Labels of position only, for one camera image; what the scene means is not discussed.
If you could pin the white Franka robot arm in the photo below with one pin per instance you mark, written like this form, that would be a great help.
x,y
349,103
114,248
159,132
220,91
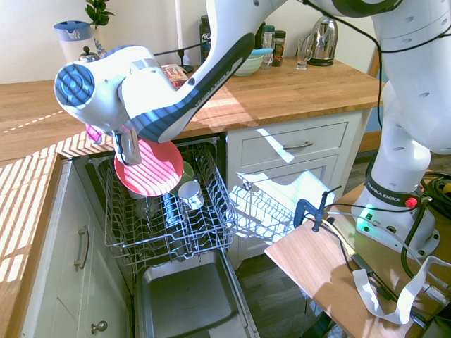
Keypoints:
x,y
148,88

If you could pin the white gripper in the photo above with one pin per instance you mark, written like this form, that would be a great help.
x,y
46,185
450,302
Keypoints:
x,y
131,148

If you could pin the white water jug blue lid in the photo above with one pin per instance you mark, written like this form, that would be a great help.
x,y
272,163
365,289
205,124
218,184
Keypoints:
x,y
72,38

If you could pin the black Vega Sport tub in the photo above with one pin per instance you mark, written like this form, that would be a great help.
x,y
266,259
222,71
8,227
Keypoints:
x,y
205,38

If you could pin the dark jar green label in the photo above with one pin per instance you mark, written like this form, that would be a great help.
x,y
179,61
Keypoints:
x,y
279,49

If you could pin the red round stop button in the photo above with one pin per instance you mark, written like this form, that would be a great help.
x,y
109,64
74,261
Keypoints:
x,y
411,202

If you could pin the stainless steel kettle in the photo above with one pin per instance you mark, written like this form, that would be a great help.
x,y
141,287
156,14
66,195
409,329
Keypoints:
x,y
324,42

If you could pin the glass french press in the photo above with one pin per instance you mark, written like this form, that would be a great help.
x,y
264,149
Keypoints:
x,y
88,54

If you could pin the black candle holder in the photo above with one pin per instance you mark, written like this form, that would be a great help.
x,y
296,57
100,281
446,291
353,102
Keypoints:
x,y
184,65

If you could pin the teal ribbed bowl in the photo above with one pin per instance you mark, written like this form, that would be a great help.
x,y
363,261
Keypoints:
x,y
186,176

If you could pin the light blue spatula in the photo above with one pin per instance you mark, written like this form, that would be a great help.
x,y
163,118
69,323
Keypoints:
x,y
262,51

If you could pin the clear drinking glass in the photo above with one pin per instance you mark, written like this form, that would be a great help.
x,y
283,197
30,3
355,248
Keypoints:
x,y
146,209

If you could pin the white drawer cabinet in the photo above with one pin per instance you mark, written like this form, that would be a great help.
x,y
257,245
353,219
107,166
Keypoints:
x,y
296,169

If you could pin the clear bottle green lid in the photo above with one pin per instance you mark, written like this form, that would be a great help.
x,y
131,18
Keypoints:
x,y
267,45

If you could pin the white corner cabinet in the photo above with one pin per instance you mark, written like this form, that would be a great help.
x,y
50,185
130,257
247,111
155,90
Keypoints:
x,y
63,264

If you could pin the small white cup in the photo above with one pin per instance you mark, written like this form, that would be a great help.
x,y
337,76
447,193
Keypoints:
x,y
190,193

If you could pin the blue screw clamp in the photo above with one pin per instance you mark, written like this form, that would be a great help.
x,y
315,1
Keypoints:
x,y
303,209

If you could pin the pink plastic plate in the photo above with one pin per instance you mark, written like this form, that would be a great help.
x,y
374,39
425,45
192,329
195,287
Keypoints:
x,y
155,172

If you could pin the round metal cabinet knob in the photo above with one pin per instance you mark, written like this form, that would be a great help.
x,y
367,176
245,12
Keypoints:
x,y
99,327

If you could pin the green leafy plant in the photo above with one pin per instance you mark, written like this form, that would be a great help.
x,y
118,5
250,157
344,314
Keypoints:
x,y
98,12

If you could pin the white tall candle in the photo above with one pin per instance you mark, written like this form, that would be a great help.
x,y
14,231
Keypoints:
x,y
179,24

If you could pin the grey dishwasher door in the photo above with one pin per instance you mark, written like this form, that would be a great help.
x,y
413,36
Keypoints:
x,y
190,299

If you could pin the black tumbler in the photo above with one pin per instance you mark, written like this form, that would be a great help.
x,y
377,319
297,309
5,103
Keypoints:
x,y
171,211

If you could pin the pale green ceramic bowl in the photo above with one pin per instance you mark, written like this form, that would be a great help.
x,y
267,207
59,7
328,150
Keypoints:
x,y
250,67

